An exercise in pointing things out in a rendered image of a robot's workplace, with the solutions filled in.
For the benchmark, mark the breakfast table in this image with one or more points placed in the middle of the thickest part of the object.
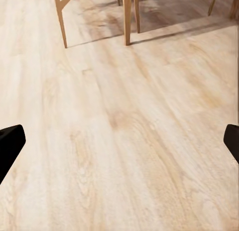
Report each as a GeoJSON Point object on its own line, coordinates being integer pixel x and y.
{"type": "Point", "coordinates": [126, 14]}

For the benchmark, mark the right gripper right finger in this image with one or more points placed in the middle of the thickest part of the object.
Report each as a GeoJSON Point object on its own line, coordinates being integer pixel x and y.
{"type": "Point", "coordinates": [231, 139]}

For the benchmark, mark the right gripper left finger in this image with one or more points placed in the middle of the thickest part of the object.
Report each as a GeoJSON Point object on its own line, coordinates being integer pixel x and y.
{"type": "Point", "coordinates": [12, 139]}

